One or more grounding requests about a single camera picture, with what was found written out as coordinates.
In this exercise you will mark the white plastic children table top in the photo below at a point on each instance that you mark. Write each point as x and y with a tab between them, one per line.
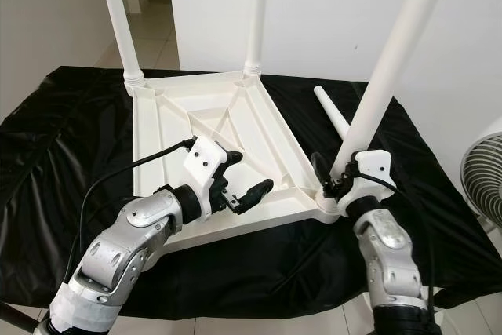
172	123

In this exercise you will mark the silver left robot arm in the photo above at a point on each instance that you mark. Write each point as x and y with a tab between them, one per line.
118	249

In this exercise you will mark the black table cloth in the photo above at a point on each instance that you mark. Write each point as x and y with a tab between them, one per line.
439	256

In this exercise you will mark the white standing fan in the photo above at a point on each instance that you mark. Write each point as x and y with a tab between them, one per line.
485	170

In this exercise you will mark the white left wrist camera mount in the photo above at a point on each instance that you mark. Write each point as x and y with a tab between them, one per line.
206	161

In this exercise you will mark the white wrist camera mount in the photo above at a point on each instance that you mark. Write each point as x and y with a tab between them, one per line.
206	161
372	166

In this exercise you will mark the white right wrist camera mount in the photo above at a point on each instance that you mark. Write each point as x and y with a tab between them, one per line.
372	166

